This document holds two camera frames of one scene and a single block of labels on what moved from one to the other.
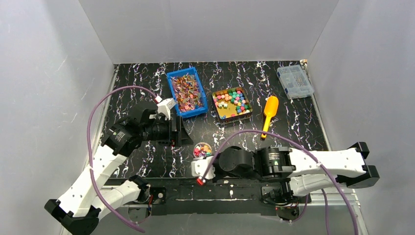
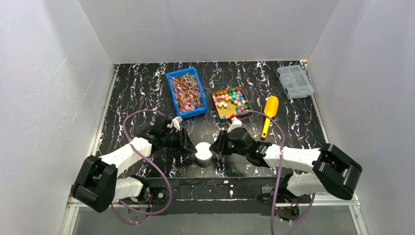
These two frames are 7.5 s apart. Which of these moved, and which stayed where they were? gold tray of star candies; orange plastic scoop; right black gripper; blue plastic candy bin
Moved: right black gripper
Stayed: blue plastic candy bin; gold tray of star candies; orange plastic scoop
